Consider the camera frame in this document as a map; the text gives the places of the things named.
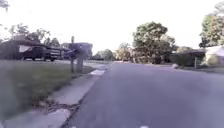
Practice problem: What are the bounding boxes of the green grass lawn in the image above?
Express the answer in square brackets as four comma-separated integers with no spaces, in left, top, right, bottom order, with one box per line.
[0,59,96,118]

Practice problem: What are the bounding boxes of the tall green tree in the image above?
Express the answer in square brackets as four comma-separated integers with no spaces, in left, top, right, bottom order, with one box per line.
[198,1,224,49]

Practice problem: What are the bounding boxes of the trees behind houses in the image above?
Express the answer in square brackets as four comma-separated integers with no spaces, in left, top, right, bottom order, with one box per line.
[6,23,61,48]

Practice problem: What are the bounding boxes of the distant dark trees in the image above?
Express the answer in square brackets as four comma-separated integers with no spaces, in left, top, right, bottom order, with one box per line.
[92,48,116,62]

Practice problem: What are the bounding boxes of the large green tree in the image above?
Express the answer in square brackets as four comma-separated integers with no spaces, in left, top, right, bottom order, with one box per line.
[132,21,178,65]

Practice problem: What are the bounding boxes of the grass verge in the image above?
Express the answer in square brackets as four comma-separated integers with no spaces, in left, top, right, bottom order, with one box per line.
[179,65,224,75]

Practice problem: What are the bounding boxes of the small pale tree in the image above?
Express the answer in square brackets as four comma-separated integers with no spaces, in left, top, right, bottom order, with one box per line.
[115,42,134,62]

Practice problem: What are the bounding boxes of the building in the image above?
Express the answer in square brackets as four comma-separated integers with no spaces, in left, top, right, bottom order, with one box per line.
[61,42,94,60]

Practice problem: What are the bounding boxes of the pale house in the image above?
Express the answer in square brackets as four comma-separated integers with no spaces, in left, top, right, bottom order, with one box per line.
[203,45,224,67]

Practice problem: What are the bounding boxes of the grey asphalt road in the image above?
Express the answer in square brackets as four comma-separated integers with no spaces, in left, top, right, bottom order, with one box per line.
[61,61,224,128]

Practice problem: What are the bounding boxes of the dark low house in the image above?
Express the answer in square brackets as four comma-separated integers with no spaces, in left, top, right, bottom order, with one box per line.
[0,34,44,61]

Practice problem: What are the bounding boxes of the dark green bush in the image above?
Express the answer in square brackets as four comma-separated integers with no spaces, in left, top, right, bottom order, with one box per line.
[169,46,206,68]

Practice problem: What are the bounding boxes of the pale concrete gutter strip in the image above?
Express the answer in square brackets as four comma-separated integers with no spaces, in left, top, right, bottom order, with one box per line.
[0,63,109,128]

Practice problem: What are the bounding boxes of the mailbox on posts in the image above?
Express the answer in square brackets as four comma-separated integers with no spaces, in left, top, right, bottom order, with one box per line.
[68,35,88,74]

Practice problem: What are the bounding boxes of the dark pickup truck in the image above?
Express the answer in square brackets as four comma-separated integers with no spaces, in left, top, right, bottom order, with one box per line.
[21,45,63,62]

